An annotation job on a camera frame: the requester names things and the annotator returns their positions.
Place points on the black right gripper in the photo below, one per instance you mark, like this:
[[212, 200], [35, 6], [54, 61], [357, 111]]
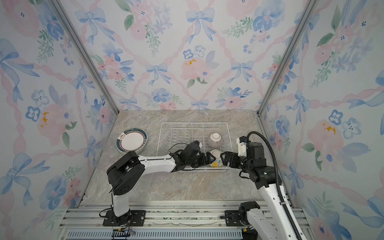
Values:
[[235, 158]]

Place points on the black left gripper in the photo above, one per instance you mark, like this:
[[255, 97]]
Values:
[[209, 161]]

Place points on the purple striped bowl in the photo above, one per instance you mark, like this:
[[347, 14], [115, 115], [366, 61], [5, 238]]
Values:
[[215, 140]]

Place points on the white plate dark underside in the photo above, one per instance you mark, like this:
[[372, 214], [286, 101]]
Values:
[[132, 140]]

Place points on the clear faceted glass back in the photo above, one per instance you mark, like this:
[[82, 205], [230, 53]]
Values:
[[107, 144]]

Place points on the clear faceted glass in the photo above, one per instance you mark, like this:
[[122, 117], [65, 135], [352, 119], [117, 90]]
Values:
[[103, 162], [107, 144]]

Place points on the blue yellow patterned bowl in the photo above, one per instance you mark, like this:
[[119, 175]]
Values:
[[217, 163]]

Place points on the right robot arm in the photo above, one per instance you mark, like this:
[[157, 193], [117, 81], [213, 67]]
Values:
[[284, 226]]

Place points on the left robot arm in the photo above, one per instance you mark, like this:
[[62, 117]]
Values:
[[126, 172]]

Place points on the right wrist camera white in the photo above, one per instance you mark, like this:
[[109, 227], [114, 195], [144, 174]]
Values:
[[242, 146]]

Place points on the white wire dish rack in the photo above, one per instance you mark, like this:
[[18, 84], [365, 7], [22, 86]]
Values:
[[176, 136]]

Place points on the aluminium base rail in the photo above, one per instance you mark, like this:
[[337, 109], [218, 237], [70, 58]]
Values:
[[158, 220]]

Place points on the right aluminium corner post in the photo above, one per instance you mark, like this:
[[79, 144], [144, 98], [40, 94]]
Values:
[[291, 47]]

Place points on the aluminium corner post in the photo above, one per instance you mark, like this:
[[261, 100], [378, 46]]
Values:
[[64, 19], [291, 47]]

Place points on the left aluminium corner post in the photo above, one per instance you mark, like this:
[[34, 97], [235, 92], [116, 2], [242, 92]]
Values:
[[64, 19]]

